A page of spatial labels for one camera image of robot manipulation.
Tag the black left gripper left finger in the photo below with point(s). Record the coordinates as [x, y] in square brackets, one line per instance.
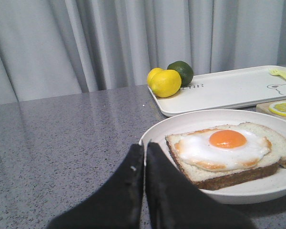
[116, 204]

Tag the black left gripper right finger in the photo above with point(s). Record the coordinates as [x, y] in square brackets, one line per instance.
[175, 203]

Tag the white round plate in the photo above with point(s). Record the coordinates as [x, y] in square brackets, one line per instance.
[257, 191]

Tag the bottom bread slice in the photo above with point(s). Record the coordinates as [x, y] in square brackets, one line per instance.
[214, 180]

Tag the white bear tray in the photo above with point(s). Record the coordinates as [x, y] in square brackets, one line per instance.
[226, 90]

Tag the fried egg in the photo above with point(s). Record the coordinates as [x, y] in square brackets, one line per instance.
[222, 149]

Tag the yellow lemon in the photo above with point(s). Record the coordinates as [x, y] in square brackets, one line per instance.
[164, 83]

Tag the green lime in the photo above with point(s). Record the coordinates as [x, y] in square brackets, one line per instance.
[185, 71]

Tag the wooden cutting board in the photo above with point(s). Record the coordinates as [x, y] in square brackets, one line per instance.
[264, 108]

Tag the lemon slice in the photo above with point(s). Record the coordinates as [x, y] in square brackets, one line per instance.
[278, 108]

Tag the yellow plastic fork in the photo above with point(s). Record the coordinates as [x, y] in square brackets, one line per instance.
[276, 72]

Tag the grey curtain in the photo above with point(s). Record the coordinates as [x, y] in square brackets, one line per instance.
[60, 47]

